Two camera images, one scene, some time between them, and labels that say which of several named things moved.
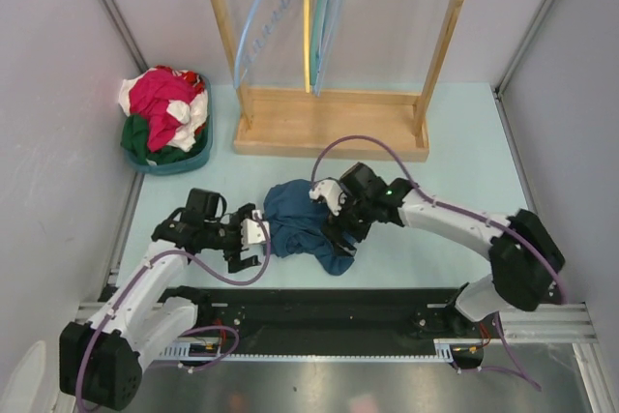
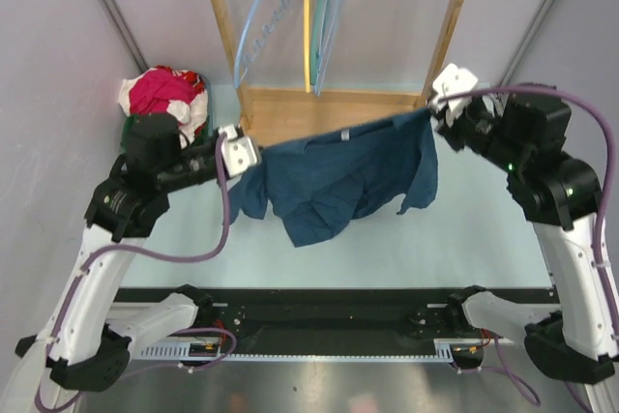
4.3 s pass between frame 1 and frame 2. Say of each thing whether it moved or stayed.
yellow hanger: stayed
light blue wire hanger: stayed
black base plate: stayed
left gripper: moved
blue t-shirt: moved
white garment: stayed
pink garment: stayed
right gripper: moved
